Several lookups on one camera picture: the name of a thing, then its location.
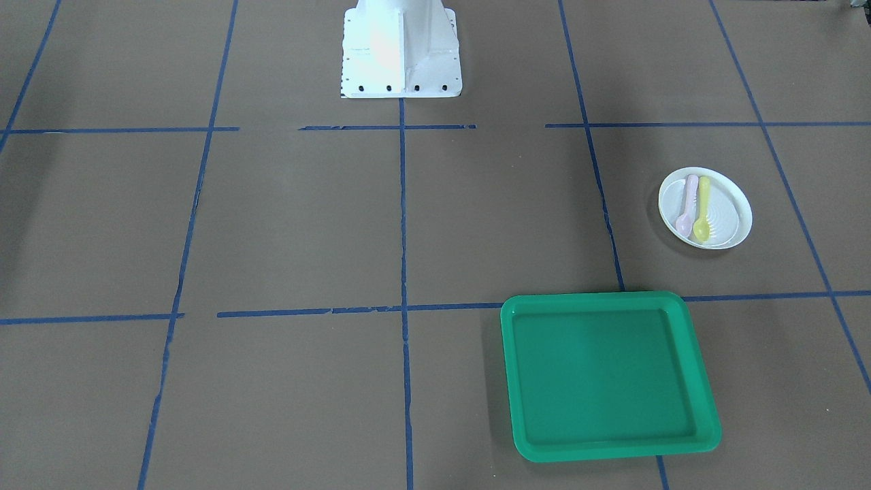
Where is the pink plastic spoon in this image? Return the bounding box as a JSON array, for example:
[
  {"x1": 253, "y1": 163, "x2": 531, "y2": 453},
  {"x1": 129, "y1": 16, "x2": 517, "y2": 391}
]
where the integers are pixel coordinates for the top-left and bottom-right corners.
[{"x1": 673, "y1": 174, "x2": 699, "y2": 238}]

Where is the yellow plastic spoon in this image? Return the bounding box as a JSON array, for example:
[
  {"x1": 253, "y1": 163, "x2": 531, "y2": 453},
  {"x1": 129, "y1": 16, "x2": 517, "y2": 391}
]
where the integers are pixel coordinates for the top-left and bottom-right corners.
[{"x1": 693, "y1": 176, "x2": 710, "y2": 243}]

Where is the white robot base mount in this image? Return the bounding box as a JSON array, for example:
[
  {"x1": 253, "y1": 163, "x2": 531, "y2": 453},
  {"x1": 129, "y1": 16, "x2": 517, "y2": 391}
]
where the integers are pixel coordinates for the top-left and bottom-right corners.
[{"x1": 340, "y1": 1, "x2": 463, "y2": 99}]

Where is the green plastic tray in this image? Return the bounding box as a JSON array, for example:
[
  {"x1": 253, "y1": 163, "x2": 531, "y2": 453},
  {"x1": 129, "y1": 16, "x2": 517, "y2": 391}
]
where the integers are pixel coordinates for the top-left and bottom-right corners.
[{"x1": 500, "y1": 291, "x2": 722, "y2": 464}]

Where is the white round plate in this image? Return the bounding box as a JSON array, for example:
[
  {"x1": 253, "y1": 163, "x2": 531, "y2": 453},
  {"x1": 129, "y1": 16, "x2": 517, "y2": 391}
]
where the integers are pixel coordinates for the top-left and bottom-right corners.
[{"x1": 657, "y1": 167, "x2": 753, "y2": 250}]

